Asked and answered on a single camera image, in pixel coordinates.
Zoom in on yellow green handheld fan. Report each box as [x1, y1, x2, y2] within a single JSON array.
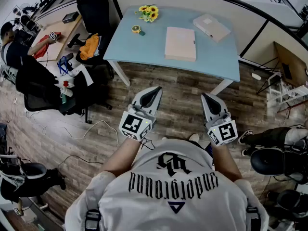
[[131, 25, 146, 37]]

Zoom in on light wooden desk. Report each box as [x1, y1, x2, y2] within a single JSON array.
[[31, 14, 83, 62]]

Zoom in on orange cloth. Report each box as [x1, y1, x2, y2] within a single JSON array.
[[79, 33, 100, 61]]

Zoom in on dark wooden desk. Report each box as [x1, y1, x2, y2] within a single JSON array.
[[273, 41, 308, 88]]

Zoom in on black tripod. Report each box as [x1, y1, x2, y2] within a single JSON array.
[[256, 56, 283, 95]]

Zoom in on white red toy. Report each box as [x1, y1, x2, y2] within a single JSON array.
[[54, 75, 74, 90]]

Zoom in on black mesh office chair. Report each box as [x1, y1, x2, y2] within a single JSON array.
[[15, 64, 114, 125]]

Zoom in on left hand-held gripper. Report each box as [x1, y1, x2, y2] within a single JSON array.
[[119, 86, 164, 141]]

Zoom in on white paper sheet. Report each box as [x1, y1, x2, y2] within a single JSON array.
[[68, 64, 94, 87]]

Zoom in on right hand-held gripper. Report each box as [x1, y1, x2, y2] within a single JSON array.
[[201, 92, 238, 146]]

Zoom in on person's white printed t-shirt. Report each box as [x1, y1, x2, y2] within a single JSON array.
[[64, 138, 270, 231]]

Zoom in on person's left forearm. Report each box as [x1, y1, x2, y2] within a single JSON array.
[[100, 137, 143, 179]]

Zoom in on person's black trousers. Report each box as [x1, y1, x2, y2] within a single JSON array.
[[193, 141, 214, 165]]

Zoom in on grey backpack strap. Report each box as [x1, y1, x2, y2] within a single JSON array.
[[245, 198, 262, 231], [84, 188, 102, 231]]

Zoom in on white rack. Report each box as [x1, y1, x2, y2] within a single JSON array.
[[267, 72, 308, 105]]

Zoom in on black round stool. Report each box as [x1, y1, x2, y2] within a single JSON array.
[[250, 138, 308, 185]]

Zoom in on black floor cable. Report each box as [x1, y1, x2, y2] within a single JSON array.
[[56, 154, 104, 173]]

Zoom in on red cloth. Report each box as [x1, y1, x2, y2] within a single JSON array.
[[33, 32, 62, 60]]

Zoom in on beige box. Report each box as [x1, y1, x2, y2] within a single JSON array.
[[164, 26, 197, 62], [192, 13, 231, 44]]

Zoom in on potted yellow sunflower bouquet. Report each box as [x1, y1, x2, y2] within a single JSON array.
[[134, 4, 159, 23]]

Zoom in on blue lanyard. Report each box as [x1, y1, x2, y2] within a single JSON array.
[[57, 53, 74, 76]]

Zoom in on person's right forearm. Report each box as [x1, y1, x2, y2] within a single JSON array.
[[211, 143, 243, 182]]

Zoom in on white floor cable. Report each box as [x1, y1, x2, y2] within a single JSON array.
[[24, 109, 120, 149]]

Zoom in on white bottle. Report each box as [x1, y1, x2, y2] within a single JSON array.
[[60, 87, 73, 98]]

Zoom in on white table leg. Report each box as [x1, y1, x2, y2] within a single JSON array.
[[107, 61, 131, 87], [210, 79, 234, 96]]

